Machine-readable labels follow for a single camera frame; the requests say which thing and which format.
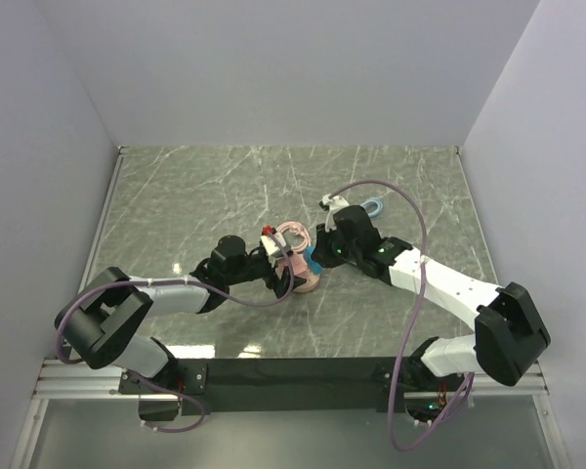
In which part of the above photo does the blue plug adapter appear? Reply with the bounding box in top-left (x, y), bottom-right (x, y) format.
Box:
top-left (302, 245), bottom-right (322, 276)

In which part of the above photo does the pink cube socket adapter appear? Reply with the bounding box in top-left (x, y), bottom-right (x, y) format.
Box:
top-left (275, 251), bottom-right (309, 278)

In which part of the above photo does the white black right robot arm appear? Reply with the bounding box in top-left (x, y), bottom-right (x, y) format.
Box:
top-left (312, 196), bottom-right (551, 390)

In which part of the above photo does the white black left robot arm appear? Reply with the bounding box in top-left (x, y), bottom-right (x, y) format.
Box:
top-left (55, 231), bottom-right (295, 393)

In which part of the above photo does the pink round power strip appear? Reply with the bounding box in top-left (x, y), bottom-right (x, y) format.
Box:
top-left (293, 271), bottom-right (320, 294)

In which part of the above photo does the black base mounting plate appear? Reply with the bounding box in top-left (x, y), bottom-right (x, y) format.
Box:
top-left (118, 357), bottom-right (463, 422)

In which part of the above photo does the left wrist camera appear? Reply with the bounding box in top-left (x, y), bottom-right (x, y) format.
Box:
top-left (260, 226), bottom-right (291, 259)

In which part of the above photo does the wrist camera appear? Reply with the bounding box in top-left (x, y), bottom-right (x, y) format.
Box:
top-left (319, 194), bottom-right (350, 232)
top-left (260, 226), bottom-right (291, 259)

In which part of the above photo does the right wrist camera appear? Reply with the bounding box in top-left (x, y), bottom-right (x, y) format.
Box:
top-left (319, 194), bottom-right (350, 232)

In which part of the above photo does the pink coiled power cord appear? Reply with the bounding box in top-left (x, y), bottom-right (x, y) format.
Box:
top-left (275, 220), bottom-right (314, 255)

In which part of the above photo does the light blue power cord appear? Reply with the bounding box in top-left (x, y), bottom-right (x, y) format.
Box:
top-left (359, 197), bottom-right (386, 219)

